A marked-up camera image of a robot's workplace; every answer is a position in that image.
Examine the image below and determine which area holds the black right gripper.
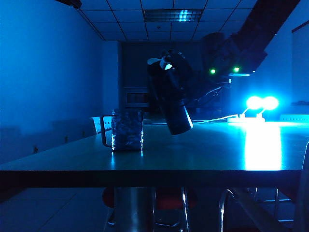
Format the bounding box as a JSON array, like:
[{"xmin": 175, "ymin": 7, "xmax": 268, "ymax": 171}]
[{"xmin": 166, "ymin": 49, "xmax": 232, "ymax": 109}]

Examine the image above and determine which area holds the black thermos cup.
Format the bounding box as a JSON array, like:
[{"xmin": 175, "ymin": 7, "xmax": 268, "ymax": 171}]
[{"xmin": 146, "ymin": 57, "xmax": 194, "ymax": 136}]

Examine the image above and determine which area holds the textured glass mug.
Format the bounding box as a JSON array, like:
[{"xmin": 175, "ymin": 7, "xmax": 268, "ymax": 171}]
[{"xmin": 99, "ymin": 109, "xmax": 144, "ymax": 152}]

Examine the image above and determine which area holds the ceiling light grille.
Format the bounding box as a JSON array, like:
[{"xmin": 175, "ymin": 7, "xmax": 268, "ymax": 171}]
[{"xmin": 142, "ymin": 9, "xmax": 203, "ymax": 23}]

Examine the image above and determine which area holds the white power strip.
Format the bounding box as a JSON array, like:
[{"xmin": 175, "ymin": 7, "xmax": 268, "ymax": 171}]
[{"xmin": 227, "ymin": 114, "xmax": 266, "ymax": 123}]

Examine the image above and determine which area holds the bright plug-in lamp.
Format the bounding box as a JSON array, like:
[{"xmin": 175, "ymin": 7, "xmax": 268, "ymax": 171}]
[
  {"xmin": 245, "ymin": 96, "xmax": 264, "ymax": 111},
  {"xmin": 263, "ymin": 96, "xmax": 280, "ymax": 111}
]

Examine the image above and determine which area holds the white perforated chair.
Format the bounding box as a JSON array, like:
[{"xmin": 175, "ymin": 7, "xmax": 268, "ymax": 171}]
[
  {"xmin": 90, "ymin": 116, "xmax": 107, "ymax": 135},
  {"xmin": 280, "ymin": 114, "xmax": 309, "ymax": 122}
]

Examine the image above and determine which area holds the red chair seat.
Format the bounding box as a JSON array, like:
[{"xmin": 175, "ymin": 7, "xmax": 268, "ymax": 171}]
[{"xmin": 102, "ymin": 187, "xmax": 198, "ymax": 210}]

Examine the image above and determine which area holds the chrome chair leg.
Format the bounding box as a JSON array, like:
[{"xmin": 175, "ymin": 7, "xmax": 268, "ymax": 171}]
[{"xmin": 181, "ymin": 187, "xmax": 191, "ymax": 232}]

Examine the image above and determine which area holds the metal table leg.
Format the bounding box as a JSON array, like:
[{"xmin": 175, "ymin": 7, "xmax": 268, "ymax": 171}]
[{"xmin": 113, "ymin": 187, "xmax": 156, "ymax": 232}]

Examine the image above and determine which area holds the dark chair backrest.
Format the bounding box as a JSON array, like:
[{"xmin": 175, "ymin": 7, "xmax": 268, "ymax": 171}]
[{"xmin": 296, "ymin": 141, "xmax": 309, "ymax": 232}]

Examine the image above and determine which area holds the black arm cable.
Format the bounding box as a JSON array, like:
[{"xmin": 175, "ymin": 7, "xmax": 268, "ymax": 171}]
[{"xmin": 188, "ymin": 85, "xmax": 233, "ymax": 110}]

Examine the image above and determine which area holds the grey wall cabinet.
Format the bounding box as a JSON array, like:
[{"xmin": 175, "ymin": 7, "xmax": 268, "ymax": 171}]
[{"xmin": 124, "ymin": 87, "xmax": 150, "ymax": 108}]

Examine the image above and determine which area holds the white power cable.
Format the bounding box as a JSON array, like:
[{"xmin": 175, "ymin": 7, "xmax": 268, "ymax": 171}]
[{"xmin": 192, "ymin": 115, "xmax": 239, "ymax": 124}]

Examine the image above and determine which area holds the chrome chair frame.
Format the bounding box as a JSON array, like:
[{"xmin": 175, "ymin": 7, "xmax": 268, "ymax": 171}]
[{"xmin": 217, "ymin": 188, "xmax": 242, "ymax": 232}]

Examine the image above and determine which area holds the wall whiteboard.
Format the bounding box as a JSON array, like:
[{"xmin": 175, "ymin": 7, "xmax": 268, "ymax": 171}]
[{"xmin": 291, "ymin": 20, "xmax": 309, "ymax": 102}]

